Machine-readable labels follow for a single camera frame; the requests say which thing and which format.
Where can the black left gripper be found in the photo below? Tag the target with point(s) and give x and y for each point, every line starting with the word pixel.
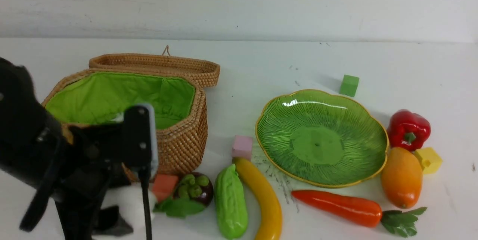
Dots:
pixel 91 166

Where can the white radish with leaves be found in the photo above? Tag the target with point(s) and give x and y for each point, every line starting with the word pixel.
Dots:
pixel 130 202

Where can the dark purple mangosteen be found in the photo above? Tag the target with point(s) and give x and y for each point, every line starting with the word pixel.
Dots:
pixel 195 186

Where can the green bitter gourd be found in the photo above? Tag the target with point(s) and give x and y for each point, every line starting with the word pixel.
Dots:
pixel 231 210

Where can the yellow banana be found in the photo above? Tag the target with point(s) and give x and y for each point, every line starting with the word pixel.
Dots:
pixel 270 227

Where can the orange carrot with leaves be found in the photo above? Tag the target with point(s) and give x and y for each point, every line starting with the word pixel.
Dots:
pixel 362 212

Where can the orange yellow mango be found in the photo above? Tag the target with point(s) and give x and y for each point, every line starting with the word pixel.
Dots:
pixel 402 178

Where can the red bell pepper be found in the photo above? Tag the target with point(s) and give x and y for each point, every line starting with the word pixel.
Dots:
pixel 408 130

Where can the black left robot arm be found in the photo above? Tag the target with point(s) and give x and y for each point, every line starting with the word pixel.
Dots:
pixel 29 152

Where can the orange foam cube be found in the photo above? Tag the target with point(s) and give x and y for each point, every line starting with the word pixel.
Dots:
pixel 163 186

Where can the woven rattan basket green lining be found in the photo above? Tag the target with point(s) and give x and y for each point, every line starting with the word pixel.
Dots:
pixel 97 96

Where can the pink foam cube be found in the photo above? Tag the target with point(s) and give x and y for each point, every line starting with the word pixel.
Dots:
pixel 242 147

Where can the woven rattan basket lid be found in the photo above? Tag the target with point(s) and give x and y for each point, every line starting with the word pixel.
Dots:
pixel 203 72

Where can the green glass leaf plate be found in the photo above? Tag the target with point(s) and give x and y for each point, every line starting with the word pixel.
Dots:
pixel 326 140

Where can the green foam cube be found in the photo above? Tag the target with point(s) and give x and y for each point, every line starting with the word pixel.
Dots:
pixel 349 85

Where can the yellow foam cube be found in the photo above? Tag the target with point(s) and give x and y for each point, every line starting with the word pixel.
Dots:
pixel 429 160

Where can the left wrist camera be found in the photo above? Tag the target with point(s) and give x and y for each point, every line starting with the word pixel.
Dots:
pixel 139 141

